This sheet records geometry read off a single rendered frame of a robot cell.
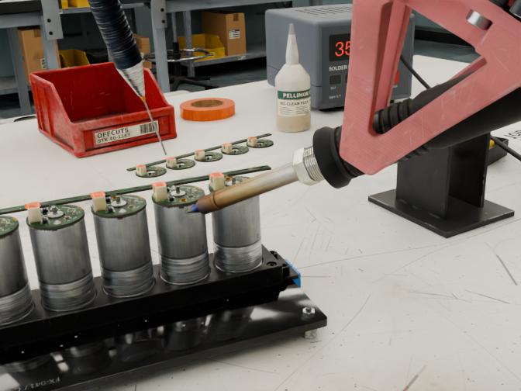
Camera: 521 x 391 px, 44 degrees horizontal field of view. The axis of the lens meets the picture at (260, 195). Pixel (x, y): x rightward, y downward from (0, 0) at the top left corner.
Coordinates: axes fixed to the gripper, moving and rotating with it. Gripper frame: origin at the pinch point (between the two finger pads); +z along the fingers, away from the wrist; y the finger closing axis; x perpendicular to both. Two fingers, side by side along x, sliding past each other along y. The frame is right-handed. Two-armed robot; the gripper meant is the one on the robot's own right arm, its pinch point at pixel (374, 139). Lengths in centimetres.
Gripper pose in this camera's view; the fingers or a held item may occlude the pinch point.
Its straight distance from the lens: 24.7
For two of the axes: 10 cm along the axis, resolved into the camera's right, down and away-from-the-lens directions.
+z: -4.2, 7.5, 5.0
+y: -3.9, 3.5, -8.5
